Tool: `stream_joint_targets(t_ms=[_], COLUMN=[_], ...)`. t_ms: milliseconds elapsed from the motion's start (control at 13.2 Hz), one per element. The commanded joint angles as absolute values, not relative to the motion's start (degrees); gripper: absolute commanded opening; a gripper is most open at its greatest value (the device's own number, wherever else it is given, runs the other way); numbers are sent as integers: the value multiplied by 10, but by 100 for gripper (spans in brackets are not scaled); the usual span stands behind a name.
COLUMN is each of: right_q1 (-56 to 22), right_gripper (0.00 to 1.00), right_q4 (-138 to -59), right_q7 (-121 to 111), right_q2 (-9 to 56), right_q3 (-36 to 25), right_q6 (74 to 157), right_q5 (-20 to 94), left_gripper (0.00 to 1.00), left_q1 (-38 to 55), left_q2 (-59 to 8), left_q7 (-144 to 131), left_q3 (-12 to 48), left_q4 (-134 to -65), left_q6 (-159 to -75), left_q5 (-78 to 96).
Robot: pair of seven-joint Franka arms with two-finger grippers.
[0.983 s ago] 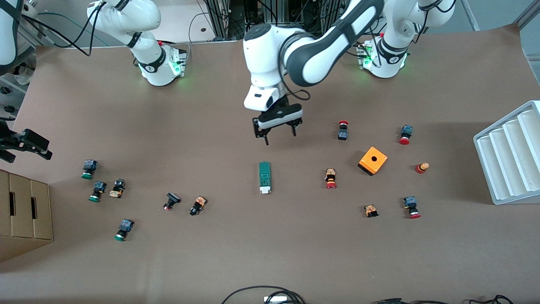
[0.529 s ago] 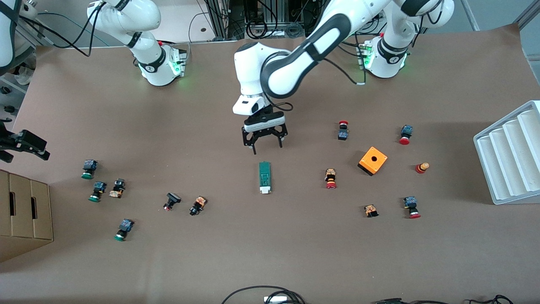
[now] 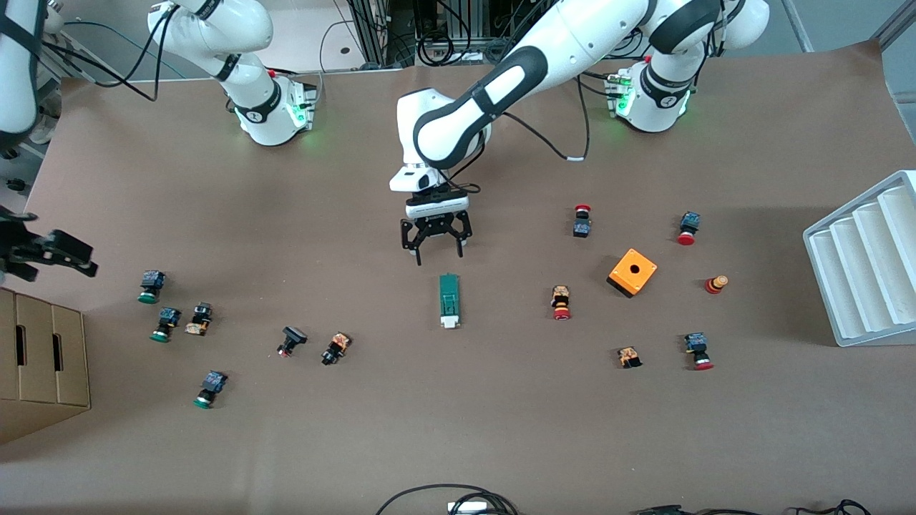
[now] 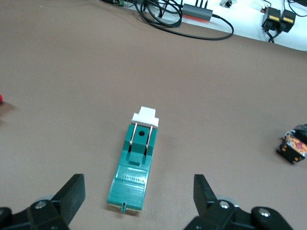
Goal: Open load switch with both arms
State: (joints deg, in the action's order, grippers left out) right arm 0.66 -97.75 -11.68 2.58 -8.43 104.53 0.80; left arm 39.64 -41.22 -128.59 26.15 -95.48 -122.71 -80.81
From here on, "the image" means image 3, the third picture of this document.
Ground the green load switch white handle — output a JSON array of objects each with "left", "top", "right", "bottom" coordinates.
[{"left": 439, "top": 273, "right": 462, "bottom": 330}]

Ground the green pushbutton with blue block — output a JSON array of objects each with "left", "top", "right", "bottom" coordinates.
[
  {"left": 137, "top": 270, "right": 167, "bottom": 305},
  {"left": 193, "top": 370, "right": 228, "bottom": 410},
  {"left": 150, "top": 307, "right": 182, "bottom": 343}
]

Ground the grey metal machine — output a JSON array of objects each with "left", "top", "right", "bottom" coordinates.
[{"left": 0, "top": 129, "right": 65, "bottom": 208}]

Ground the brown cardboard box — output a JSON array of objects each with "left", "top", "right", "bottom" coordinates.
[{"left": 0, "top": 286, "right": 92, "bottom": 446}]

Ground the black button with orange block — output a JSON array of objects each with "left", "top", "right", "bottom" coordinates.
[{"left": 321, "top": 331, "right": 352, "bottom": 367}]

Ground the black square button red stem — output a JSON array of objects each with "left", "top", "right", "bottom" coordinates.
[{"left": 276, "top": 325, "right": 308, "bottom": 358}]

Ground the white side table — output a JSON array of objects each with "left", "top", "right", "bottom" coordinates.
[{"left": 247, "top": 0, "right": 409, "bottom": 72}]

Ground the white stepped plastic tray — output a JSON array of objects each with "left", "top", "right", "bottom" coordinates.
[{"left": 802, "top": 170, "right": 916, "bottom": 348}]

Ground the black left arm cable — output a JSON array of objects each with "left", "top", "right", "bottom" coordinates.
[{"left": 494, "top": 72, "right": 591, "bottom": 163}]

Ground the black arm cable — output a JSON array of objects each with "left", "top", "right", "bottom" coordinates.
[
  {"left": 494, "top": 72, "right": 591, "bottom": 163},
  {"left": 39, "top": 4, "right": 180, "bottom": 102}
]

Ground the orange button enclosure box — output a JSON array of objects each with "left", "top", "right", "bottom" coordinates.
[{"left": 606, "top": 247, "right": 658, "bottom": 299}]

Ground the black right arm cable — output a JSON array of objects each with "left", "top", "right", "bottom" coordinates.
[{"left": 39, "top": 4, "right": 180, "bottom": 102}]

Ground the black coiled cable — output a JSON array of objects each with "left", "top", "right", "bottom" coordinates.
[{"left": 417, "top": 32, "right": 455, "bottom": 67}]

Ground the aluminium frame rack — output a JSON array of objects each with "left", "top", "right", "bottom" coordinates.
[{"left": 351, "top": 0, "right": 559, "bottom": 67}]

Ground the black looped cable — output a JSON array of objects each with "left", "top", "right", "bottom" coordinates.
[{"left": 376, "top": 484, "right": 520, "bottom": 515}]

